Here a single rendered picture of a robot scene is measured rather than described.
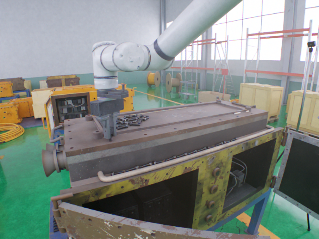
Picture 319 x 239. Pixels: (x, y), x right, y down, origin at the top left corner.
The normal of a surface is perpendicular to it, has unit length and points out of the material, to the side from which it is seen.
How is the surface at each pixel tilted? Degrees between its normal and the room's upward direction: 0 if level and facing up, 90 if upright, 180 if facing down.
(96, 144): 0
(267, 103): 90
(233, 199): 0
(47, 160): 56
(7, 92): 90
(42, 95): 90
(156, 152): 90
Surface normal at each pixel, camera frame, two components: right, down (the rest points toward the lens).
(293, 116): -0.87, 0.15
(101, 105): 0.85, 0.15
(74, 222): -0.22, 0.28
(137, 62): 0.64, 0.36
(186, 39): 0.00, 0.91
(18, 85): 0.49, 0.25
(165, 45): -0.50, 0.58
